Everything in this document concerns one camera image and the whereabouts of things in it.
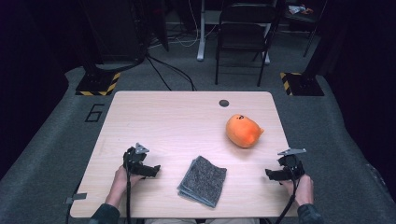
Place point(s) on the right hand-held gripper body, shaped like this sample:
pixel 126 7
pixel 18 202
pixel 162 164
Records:
pixel 292 165

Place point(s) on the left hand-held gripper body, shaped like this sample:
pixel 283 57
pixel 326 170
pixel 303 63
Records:
pixel 132 157

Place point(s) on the orange plush toy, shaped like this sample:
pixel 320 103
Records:
pixel 243 132

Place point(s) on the grey cloth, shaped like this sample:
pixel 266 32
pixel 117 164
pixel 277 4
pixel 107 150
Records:
pixel 202 182

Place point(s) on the person's left hand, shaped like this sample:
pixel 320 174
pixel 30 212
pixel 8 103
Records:
pixel 122 182

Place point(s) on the person's right hand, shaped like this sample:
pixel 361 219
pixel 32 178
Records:
pixel 303 191

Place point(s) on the grey tape strip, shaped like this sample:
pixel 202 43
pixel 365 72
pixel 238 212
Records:
pixel 76 197

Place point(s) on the dark curtain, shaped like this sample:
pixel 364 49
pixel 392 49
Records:
pixel 28 77
pixel 364 77

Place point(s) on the dark cabinet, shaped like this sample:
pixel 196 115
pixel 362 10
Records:
pixel 115 31

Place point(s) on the white desk leg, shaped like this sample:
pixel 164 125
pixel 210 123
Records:
pixel 201 46

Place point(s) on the black folding chair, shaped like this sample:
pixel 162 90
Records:
pixel 243 34

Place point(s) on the dark side table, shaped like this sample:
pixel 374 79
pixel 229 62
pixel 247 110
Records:
pixel 299 18

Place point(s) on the white and orange small object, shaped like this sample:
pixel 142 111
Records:
pixel 297 9

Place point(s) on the black yellow striped base plate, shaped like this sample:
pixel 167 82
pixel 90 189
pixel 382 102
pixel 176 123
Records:
pixel 303 85
pixel 96 85

